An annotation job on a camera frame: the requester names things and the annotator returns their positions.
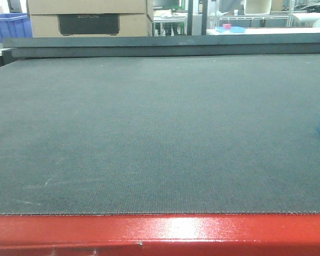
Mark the dark conveyor belt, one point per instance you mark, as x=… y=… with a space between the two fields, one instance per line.
x=220 y=134

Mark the small red block background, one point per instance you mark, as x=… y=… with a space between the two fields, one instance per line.
x=226 y=26

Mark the white background table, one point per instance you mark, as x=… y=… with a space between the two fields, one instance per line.
x=267 y=31

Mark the flat blue tray background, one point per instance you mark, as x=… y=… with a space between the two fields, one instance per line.
x=233 y=29

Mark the cardboard box with black label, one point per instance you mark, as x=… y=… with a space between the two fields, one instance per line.
x=91 y=25

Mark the upper cardboard box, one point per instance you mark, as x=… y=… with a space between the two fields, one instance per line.
x=41 y=7

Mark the blue plastic crate background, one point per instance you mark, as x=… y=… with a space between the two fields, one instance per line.
x=15 y=25

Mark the red conveyor frame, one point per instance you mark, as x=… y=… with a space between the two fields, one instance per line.
x=160 y=234

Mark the dark conveyor side rail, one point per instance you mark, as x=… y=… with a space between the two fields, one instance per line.
x=181 y=46

